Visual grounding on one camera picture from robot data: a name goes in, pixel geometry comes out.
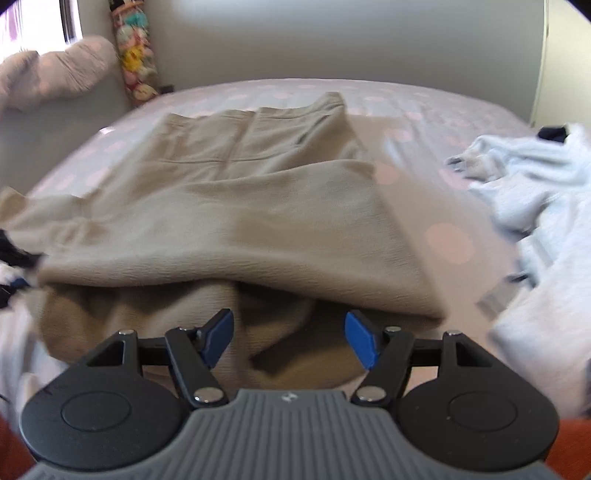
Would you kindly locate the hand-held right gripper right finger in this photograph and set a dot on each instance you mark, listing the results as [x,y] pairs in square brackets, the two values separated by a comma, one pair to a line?
[362,339]

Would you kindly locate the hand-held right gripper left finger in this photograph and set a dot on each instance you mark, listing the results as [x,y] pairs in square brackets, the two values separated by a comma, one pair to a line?
[217,339]

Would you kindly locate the beige fleece jacket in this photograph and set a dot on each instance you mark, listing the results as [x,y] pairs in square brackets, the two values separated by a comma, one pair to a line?
[231,207]

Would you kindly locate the hanging plush toy collection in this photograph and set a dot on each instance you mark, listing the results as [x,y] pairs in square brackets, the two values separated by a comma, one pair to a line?
[134,60]

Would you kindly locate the white sweatshirt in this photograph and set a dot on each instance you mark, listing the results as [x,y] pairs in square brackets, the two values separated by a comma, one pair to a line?
[554,207]

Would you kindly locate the bright window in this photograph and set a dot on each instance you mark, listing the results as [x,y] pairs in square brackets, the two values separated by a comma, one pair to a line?
[32,23]

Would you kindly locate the orange pants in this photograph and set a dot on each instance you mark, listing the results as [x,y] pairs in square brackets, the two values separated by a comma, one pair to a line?
[575,443]

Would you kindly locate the black garment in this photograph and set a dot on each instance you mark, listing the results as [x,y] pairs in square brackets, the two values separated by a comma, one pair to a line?
[551,134]

